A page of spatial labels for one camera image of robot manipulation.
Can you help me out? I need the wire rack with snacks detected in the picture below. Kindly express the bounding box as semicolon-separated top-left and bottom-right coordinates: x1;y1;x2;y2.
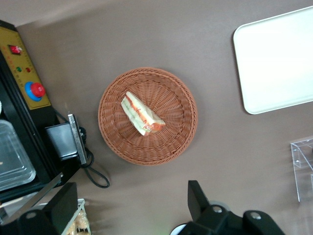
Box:
62;198;92;235

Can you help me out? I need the long silver metal strip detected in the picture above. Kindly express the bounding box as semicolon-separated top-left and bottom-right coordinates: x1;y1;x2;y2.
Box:
0;172;64;226

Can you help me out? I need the white round object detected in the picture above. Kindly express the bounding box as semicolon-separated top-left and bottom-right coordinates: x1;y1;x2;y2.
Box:
170;223;191;235

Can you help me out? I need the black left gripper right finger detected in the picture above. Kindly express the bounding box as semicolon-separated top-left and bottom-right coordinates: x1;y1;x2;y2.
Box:
185;180;287;235

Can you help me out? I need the wrapped triangle sandwich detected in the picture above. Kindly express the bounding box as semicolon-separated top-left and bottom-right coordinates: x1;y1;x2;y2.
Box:
121;91;166;136

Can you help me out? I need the clear acrylic bottle box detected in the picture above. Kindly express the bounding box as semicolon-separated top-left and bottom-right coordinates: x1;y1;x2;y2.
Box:
290;136;313;202

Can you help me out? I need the clear plastic food container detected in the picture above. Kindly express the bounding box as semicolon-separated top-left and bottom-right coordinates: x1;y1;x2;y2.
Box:
0;119;37;192

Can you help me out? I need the white plastic tray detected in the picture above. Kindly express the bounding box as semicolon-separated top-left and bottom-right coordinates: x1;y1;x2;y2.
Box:
232;6;313;115

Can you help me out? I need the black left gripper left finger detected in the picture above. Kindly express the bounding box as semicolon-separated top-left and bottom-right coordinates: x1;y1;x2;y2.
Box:
17;182;78;235

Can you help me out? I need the black cable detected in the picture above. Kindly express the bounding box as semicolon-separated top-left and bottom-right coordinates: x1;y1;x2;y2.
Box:
78;126;110;189

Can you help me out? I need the round brown wicker basket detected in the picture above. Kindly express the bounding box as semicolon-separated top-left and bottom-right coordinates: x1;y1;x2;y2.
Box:
97;67;198;166

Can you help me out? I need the silver metal bar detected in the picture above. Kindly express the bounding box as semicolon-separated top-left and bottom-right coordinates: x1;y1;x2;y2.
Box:
67;112;88;165

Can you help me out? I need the red emergency stop button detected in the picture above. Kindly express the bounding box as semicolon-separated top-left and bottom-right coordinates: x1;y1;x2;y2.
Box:
23;81;46;102

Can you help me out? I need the black power adapter box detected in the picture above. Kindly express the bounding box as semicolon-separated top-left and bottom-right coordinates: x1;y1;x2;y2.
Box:
45;123;79;161

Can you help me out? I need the black sealing machine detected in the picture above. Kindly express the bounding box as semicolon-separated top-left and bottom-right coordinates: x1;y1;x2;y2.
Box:
0;19;81;202

